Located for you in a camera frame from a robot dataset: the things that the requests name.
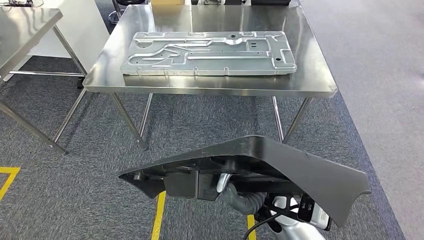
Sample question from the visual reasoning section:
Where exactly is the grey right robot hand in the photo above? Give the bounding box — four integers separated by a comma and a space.
216, 173, 238, 210

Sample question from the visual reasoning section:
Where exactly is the stainless steel side table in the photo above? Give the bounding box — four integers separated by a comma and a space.
0, 7, 90, 156

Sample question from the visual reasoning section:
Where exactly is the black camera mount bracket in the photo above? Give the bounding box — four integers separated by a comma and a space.
255, 193, 301, 226

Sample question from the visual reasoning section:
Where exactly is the stamped grey metal plate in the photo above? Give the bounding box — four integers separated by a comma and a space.
119, 30, 298, 77

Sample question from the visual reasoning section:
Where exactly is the white cabinet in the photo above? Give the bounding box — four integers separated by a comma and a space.
2, 0, 111, 82

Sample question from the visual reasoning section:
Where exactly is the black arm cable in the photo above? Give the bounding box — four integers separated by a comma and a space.
242, 211, 282, 240

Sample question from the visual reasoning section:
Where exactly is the black plastic car part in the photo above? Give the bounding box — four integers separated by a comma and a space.
118, 135, 372, 229

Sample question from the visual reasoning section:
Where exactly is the stainless steel workbench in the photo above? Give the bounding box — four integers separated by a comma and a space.
82, 3, 339, 150

